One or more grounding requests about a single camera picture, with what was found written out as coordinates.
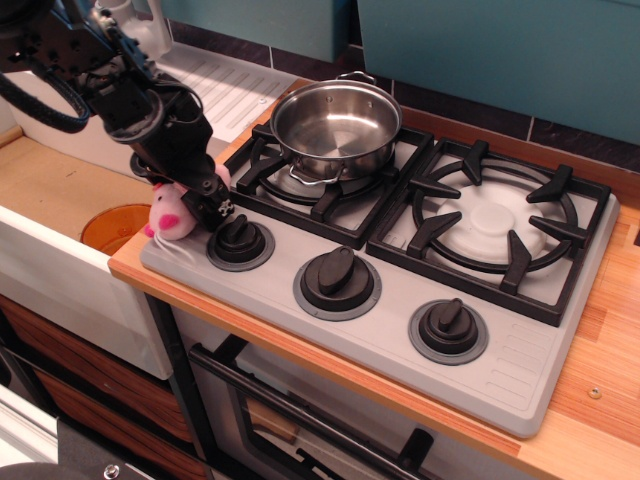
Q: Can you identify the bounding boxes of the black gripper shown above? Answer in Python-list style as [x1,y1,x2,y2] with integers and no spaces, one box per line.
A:
[130,74,235,232]

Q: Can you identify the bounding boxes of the pink stuffed pig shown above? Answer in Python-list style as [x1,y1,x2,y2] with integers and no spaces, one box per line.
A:
[144,165,231,241]

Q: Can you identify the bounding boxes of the stainless steel pan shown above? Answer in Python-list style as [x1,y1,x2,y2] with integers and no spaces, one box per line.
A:
[270,71,403,183]

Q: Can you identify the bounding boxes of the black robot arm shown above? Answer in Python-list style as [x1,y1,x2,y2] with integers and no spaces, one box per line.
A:
[1,1,234,232]

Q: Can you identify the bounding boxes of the black left stove knob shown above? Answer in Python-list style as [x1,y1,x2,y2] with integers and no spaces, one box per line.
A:
[206,214,275,272]

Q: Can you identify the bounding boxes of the black stove knob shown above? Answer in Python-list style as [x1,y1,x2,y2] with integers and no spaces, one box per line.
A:
[206,214,275,272]
[293,246,382,322]
[408,298,489,366]

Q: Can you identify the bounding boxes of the black middle stove knob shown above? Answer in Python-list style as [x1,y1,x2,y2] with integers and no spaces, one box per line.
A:
[293,246,382,322]

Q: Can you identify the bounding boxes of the grey toy stove top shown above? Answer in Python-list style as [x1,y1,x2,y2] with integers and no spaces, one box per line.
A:
[138,92,622,440]

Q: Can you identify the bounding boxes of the black right stove knob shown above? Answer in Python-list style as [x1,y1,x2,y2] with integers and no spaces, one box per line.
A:
[408,298,489,366]

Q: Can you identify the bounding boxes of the orange plastic plate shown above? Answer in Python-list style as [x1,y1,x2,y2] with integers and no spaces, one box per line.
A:
[80,204,151,256]

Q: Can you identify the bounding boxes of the white toy sink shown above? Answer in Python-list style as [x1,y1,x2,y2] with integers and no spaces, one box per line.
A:
[1,44,294,380]

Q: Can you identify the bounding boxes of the black left burner grate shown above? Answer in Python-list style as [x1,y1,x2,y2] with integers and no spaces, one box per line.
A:
[225,119,434,248]

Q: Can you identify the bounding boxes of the black burner grate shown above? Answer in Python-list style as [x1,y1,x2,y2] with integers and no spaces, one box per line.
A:
[366,139,619,327]
[225,119,434,248]

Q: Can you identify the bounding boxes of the grey toy faucet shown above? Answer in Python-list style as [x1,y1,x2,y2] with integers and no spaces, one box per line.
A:
[95,0,172,61]

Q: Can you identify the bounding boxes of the wooden drawer front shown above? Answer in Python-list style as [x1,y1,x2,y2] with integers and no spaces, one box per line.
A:
[1,298,212,479]

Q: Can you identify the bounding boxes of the white oven door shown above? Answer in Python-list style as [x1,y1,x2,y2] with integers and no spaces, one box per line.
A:
[187,339,501,480]

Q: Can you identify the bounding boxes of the black right burner grate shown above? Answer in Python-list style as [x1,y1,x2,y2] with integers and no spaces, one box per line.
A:
[366,139,619,327]

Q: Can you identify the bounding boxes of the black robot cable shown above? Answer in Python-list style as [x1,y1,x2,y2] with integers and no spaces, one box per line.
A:
[0,69,94,134]

